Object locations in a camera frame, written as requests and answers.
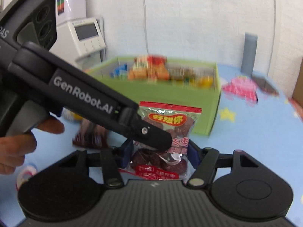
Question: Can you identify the clear red jujube bag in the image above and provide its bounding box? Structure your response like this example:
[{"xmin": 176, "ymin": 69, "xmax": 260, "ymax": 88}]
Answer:
[{"xmin": 119, "ymin": 101, "xmax": 202, "ymax": 180}]

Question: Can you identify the yellow chips bag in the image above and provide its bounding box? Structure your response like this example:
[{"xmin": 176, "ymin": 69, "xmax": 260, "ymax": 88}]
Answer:
[{"xmin": 190, "ymin": 74, "xmax": 214, "ymax": 89}]

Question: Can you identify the person's left hand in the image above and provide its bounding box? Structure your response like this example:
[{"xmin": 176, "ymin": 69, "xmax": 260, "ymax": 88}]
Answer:
[{"xmin": 0, "ymin": 116, "xmax": 65, "ymax": 175}]

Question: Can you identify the white yellow snack bag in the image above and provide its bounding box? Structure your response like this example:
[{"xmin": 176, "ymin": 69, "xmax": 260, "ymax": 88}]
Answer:
[{"xmin": 62, "ymin": 108, "xmax": 83, "ymax": 122}]

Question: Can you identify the dark brown snack bag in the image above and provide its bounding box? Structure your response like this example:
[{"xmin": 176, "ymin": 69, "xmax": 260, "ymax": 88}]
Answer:
[{"xmin": 72, "ymin": 119, "xmax": 109, "ymax": 149}]

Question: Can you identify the white machine with screen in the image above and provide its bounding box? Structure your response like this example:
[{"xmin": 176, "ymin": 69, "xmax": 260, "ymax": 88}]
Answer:
[{"xmin": 50, "ymin": 18, "xmax": 106, "ymax": 70}]

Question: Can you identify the blue snack packet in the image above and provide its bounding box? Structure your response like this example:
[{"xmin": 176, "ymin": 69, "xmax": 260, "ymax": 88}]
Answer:
[{"xmin": 110, "ymin": 64, "xmax": 128, "ymax": 79}]

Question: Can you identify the red snack bag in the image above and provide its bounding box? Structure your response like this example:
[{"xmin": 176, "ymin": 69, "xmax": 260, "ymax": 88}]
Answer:
[{"xmin": 127, "ymin": 55, "xmax": 169, "ymax": 80}]

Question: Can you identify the green cardboard storage box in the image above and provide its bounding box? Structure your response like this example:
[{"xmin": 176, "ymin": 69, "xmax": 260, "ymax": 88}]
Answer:
[{"xmin": 85, "ymin": 56, "xmax": 221, "ymax": 136}]

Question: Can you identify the smartphone with red case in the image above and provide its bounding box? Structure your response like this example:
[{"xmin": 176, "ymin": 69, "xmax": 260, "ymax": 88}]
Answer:
[{"xmin": 251, "ymin": 75, "xmax": 279, "ymax": 96}]

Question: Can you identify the brown cardboard box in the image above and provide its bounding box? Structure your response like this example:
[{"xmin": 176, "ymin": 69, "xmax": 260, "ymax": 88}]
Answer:
[{"xmin": 292, "ymin": 60, "xmax": 303, "ymax": 107}]

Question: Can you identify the grey blue thermos bottle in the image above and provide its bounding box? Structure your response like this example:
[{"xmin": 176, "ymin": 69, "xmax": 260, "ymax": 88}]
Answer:
[{"xmin": 241, "ymin": 33, "xmax": 258, "ymax": 76}]

